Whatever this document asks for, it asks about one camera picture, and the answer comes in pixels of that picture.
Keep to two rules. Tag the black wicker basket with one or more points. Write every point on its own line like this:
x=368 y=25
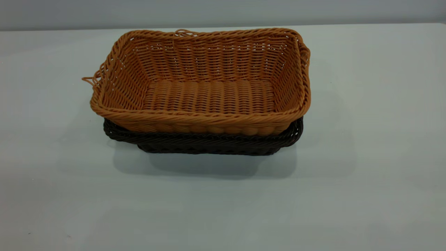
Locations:
x=209 y=143

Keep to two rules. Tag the orange wicker basket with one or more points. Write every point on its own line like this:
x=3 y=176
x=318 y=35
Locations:
x=209 y=94

